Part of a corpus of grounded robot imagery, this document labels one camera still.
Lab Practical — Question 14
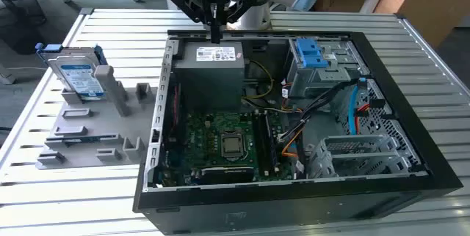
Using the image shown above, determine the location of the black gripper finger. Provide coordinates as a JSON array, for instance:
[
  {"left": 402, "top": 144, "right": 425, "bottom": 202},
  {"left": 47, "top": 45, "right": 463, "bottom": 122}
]
[
  {"left": 216, "top": 0, "right": 258, "bottom": 45},
  {"left": 167, "top": 0, "right": 218, "bottom": 44}
]

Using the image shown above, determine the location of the black PC case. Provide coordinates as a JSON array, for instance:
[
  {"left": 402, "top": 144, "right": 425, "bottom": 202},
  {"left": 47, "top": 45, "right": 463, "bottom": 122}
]
[{"left": 131, "top": 29, "right": 465, "bottom": 235}]

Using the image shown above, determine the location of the silver drive cage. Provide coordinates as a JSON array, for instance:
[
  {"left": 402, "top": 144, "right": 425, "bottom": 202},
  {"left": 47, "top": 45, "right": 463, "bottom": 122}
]
[{"left": 286, "top": 37, "right": 363, "bottom": 99}]

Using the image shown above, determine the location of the blue plastic drive latch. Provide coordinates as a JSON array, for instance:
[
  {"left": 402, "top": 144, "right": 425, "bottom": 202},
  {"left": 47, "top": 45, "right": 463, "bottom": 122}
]
[{"left": 295, "top": 39, "right": 327, "bottom": 68}]

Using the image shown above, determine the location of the white floor cable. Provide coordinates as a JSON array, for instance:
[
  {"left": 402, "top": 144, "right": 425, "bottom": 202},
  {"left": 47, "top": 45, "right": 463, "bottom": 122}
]
[{"left": 7, "top": 66, "right": 48, "bottom": 72}]

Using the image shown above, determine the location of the silver disk bay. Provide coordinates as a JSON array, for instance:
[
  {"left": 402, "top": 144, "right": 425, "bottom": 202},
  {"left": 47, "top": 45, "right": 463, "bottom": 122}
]
[{"left": 306, "top": 134, "right": 429, "bottom": 179}]

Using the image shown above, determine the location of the multicoloured wire bundle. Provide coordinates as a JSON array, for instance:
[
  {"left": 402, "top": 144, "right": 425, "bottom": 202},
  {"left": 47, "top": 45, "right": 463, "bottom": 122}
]
[{"left": 280, "top": 80, "right": 304, "bottom": 113}]

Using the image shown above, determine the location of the yellow wire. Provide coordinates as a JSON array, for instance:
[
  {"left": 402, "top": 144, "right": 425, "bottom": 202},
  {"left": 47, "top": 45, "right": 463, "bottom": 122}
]
[{"left": 242, "top": 59, "right": 275, "bottom": 100}]

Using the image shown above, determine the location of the red orange power wire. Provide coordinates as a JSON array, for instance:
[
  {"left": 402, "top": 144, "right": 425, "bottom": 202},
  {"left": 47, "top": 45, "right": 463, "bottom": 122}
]
[{"left": 354, "top": 98, "right": 385, "bottom": 118}]

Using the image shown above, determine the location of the black graphics card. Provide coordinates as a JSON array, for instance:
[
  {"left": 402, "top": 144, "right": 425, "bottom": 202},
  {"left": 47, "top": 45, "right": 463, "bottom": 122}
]
[{"left": 192, "top": 166, "right": 255, "bottom": 185}]

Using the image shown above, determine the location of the hard disk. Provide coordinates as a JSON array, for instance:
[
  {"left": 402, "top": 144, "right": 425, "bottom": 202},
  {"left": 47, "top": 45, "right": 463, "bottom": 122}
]
[{"left": 35, "top": 42, "right": 108, "bottom": 101}]

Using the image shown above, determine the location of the grey metal foot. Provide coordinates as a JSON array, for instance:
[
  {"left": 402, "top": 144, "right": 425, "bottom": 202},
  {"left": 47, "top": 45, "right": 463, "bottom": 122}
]
[{"left": 0, "top": 62, "right": 17, "bottom": 85}]

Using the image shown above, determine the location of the grey parts rack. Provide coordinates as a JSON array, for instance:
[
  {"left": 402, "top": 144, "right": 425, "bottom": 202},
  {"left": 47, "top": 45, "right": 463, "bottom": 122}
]
[{"left": 35, "top": 64, "right": 159, "bottom": 170}]

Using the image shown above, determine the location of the green motherboard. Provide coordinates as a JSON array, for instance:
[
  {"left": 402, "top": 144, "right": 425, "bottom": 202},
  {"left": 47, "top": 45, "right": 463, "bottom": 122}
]
[{"left": 158, "top": 111, "right": 295, "bottom": 187}]

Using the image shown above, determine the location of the black RAM stick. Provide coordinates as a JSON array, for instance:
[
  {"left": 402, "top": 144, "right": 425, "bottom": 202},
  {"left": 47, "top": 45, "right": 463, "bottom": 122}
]
[{"left": 263, "top": 112, "right": 279, "bottom": 174}]

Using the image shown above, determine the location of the grey power supply unit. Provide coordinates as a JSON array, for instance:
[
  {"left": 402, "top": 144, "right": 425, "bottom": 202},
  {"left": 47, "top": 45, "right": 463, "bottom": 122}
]
[{"left": 171, "top": 40, "right": 246, "bottom": 113}]

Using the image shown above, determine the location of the CPU socket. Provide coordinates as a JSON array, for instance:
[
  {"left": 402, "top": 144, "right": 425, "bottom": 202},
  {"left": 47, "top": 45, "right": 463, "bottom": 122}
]
[{"left": 218, "top": 129, "right": 247, "bottom": 162}]

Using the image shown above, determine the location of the CPU with silver top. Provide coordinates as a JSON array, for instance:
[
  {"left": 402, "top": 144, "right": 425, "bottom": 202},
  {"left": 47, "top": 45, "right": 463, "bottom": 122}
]
[{"left": 222, "top": 136, "right": 243, "bottom": 155}]

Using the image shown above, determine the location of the black cable bundle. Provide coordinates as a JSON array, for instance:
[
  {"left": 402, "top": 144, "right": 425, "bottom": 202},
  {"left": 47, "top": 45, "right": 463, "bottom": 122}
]
[{"left": 278, "top": 79, "right": 363, "bottom": 143}]

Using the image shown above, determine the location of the blue SATA wire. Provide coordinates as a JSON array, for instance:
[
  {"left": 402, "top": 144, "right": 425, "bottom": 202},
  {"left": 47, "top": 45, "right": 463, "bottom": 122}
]
[{"left": 347, "top": 77, "right": 369, "bottom": 137}]

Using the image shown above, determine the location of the wooden cabinet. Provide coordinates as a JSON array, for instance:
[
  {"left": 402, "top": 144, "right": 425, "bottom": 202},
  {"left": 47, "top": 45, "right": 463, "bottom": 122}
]
[{"left": 374, "top": 0, "right": 470, "bottom": 50}]

